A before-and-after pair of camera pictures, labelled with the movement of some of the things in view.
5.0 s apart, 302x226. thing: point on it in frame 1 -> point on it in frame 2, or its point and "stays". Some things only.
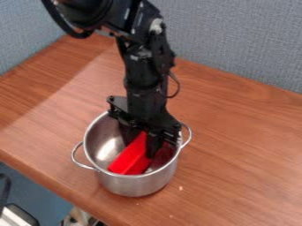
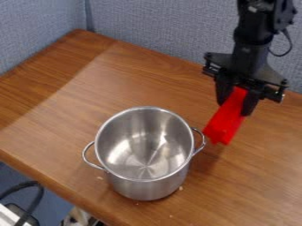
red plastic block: (136, 160) -> (222, 127)
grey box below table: (15, 215) stays
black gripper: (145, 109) -> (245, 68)
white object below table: (78, 218) stays
